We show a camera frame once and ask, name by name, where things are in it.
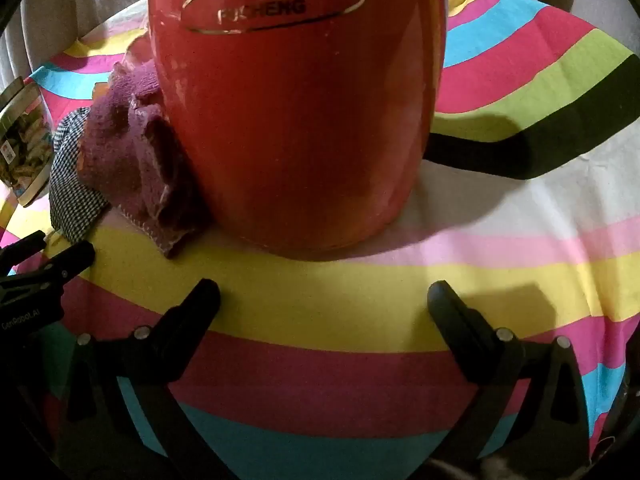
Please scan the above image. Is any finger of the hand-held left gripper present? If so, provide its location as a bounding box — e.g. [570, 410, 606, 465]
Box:
[0, 241, 96, 306]
[0, 230, 47, 276]

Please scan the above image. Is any black white checkered cloth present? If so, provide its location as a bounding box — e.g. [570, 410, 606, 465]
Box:
[49, 107, 112, 243]

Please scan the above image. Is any printed packet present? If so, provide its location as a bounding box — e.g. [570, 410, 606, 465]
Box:
[0, 77, 53, 208]

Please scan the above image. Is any rainbow striped tablecloth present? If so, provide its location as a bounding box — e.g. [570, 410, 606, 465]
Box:
[0, 0, 640, 480]

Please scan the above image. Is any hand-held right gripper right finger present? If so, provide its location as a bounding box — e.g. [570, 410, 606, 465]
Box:
[426, 280, 593, 480]

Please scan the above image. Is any magenta knitted hat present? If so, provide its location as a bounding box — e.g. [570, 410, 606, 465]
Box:
[77, 60, 217, 258]

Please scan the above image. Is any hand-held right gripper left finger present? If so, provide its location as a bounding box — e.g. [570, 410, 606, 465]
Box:
[50, 277, 223, 480]

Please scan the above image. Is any red thermos flask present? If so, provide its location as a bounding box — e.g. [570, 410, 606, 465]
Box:
[146, 0, 448, 262]

